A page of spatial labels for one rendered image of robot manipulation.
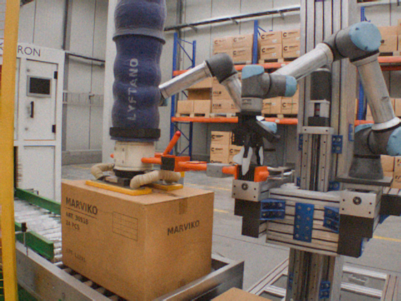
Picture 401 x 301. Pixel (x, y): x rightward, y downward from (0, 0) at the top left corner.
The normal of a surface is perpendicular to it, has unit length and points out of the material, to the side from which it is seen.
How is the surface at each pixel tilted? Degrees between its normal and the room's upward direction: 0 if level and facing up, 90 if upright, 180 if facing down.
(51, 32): 90
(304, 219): 90
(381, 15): 90
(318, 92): 90
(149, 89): 72
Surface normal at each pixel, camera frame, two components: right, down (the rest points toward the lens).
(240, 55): -0.57, 0.02
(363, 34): 0.20, -0.07
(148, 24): 0.50, 0.26
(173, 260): 0.78, 0.07
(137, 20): 0.00, 0.25
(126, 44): -0.42, 0.23
